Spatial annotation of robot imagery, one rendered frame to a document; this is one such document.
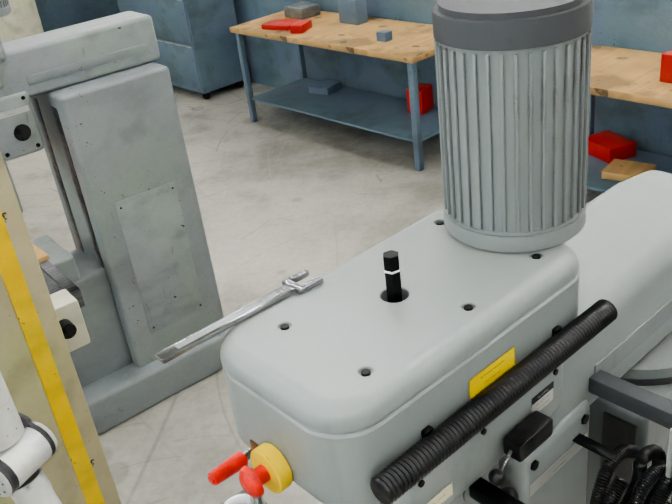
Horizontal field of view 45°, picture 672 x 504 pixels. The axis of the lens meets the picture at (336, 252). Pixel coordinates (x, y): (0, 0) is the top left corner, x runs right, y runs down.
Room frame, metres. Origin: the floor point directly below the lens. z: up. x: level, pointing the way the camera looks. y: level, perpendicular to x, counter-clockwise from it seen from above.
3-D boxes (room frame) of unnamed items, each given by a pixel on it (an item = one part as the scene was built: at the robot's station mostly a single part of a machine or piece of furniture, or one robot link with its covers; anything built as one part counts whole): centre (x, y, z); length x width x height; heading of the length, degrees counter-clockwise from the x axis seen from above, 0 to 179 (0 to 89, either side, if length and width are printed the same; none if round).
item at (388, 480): (0.78, -0.19, 1.79); 0.45 x 0.04 x 0.04; 129
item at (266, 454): (0.73, 0.11, 1.76); 0.06 x 0.02 x 0.06; 39
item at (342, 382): (0.88, -0.08, 1.81); 0.47 x 0.26 x 0.16; 129
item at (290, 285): (0.87, 0.13, 1.89); 0.24 x 0.04 x 0.01; 127
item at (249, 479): (0.71, 0.13, 1.76); 0.04 x 0.03 x 0.04; 39
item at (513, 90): (1.03, -0.26, 2.05); 0.20 x 0.20 x 0.32
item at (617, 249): (1.18, -0.46, 1.66); 0.80 x 0.23 x 0.20; 129
